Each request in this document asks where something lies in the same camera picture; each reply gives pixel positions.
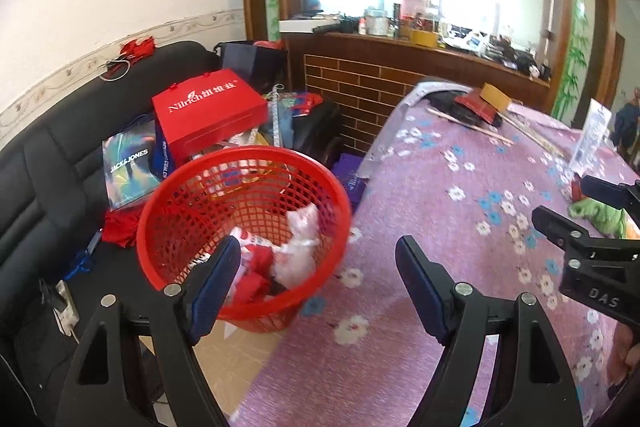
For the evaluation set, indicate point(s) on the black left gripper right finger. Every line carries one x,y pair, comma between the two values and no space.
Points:
531,383

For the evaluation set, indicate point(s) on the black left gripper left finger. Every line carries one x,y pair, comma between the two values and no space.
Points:
105,385

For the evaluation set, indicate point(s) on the green towel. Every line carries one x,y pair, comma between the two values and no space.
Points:
608,221

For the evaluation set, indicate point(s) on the red white snack wrapper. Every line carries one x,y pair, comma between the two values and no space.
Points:
252,282

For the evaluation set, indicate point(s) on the white plastic bag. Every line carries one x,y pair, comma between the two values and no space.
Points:
294,261

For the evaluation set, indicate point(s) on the person's right hand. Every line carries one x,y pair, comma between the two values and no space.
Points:
624,356

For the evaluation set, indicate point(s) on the dark red foil wrapper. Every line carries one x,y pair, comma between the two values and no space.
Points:
576,189

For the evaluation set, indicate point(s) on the black leather sofa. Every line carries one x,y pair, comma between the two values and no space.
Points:
53,202

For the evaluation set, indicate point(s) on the white lotion tube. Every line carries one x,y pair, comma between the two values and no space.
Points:
593,133

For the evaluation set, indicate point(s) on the purple floral tablecloth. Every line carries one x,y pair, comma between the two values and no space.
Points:
357,354

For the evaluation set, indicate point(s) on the yellow square container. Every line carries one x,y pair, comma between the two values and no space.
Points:
495,97

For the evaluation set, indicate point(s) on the red mesh waste basket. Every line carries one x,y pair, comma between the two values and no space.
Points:
251,188

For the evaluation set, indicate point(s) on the red black pouch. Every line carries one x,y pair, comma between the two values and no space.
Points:
469,108

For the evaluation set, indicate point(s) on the Jack Jones paper bag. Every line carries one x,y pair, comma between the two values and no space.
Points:
127,169

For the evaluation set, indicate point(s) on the wooden chopstick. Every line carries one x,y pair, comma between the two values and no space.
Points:
491,134

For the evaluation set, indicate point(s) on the wooden cabinet with mirror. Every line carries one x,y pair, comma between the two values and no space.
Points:
553,55

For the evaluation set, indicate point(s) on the red gift bag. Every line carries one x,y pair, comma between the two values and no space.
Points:
204,110

